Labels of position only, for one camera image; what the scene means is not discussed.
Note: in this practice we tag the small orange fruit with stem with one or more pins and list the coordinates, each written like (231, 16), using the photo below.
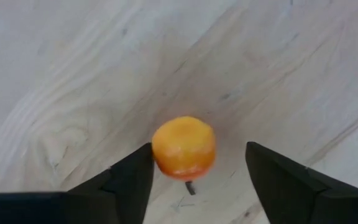
(183, 147)

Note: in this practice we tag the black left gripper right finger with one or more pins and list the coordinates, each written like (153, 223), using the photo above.
(291, 199)

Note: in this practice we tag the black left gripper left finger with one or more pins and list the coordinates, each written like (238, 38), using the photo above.
(113, 202)

